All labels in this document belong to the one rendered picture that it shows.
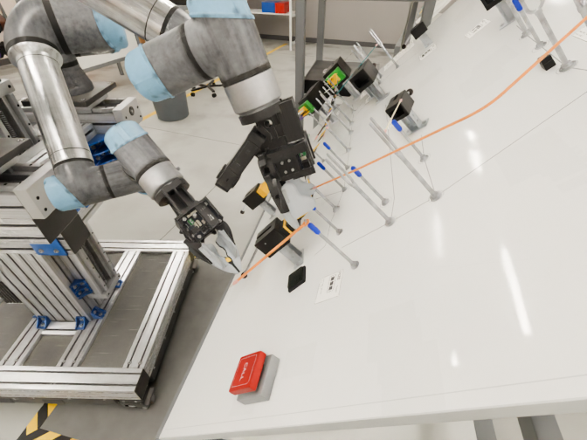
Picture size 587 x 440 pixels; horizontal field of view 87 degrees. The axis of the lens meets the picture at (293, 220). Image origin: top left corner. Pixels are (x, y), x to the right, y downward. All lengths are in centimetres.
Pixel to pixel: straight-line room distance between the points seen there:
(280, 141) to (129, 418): 149
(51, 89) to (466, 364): 85
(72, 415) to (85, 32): 152
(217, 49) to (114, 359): 141
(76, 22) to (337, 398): 89
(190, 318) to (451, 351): 167
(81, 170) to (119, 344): 106
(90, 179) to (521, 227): 72
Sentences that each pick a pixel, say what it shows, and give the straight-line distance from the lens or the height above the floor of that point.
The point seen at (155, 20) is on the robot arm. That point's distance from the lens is 62.
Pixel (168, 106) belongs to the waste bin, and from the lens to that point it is 414.
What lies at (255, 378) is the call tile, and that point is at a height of 111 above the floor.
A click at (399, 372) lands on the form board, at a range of 33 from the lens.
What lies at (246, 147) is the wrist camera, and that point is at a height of 131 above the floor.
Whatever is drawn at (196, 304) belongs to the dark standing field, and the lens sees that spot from 193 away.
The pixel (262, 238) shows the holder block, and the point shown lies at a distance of 56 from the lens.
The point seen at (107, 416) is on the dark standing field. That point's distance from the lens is 179.
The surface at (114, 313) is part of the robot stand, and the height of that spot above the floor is 21.
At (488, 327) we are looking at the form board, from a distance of 31.
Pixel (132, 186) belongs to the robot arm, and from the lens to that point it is 75.
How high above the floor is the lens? 153
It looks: 41 degrees down
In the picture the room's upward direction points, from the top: straight up
